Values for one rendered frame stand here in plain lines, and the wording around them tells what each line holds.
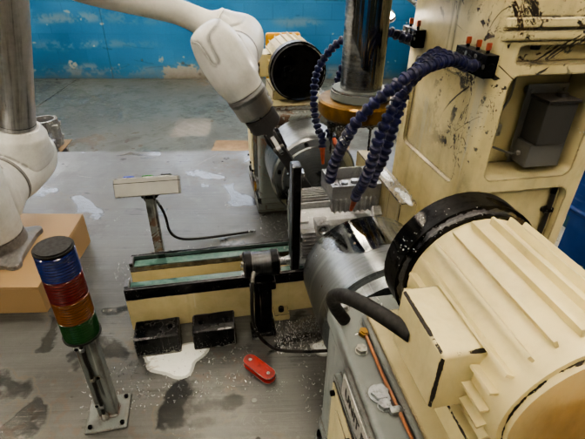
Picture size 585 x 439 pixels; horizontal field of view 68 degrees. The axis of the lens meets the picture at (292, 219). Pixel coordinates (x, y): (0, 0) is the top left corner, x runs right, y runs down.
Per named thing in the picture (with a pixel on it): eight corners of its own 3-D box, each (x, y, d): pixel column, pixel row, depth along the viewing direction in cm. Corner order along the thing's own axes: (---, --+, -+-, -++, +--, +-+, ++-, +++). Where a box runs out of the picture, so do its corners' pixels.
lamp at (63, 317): (97, 300, 77) (91, 280, 75) (90, 324, 72) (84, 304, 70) (61, 304, 76) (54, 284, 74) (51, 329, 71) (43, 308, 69)
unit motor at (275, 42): (303, 134, 183) (306, 26, 161) (323, 167, 156) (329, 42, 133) (242, 138, 179) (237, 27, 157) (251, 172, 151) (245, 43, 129)
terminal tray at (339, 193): (364, 190, 114) (366, 165, 110) (379, 210, 105) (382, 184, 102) (319, 193, 112) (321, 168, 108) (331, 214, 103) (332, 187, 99)
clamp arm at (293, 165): (299, 261, 100) (302, 159, 87) (302, 269, 98) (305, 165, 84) (285, 263, 100) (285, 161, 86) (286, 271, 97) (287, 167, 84)
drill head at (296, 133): (325, 166, 163) (329, 101, 150) (355, 217, 133) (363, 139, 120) (258, 172, 159) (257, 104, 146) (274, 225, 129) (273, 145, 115)
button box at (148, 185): (181, 192, 126) (179, 174, 126) (179, 192, 119) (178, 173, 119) (119, 198, 123) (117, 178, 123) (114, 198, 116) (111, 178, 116)
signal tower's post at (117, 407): (132, 394, 92) (85, 229, 70) (127, 428, 86) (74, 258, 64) (92, 400, 91) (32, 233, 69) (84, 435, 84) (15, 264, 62)
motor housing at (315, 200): (353, 230, 126) (359, 170, 116) (377, 270, 110) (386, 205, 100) (285, 237, 122) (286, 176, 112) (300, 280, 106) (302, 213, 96)
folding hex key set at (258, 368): (240, 365, 99) (239, 360, 98) (250, 356, 101) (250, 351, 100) (268, 387, 94) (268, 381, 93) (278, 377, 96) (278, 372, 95)
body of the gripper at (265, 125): (275, 110, 95) (295, 143, 100) (269, 98, 102) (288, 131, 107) (245, 128, 96) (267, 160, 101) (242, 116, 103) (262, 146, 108)
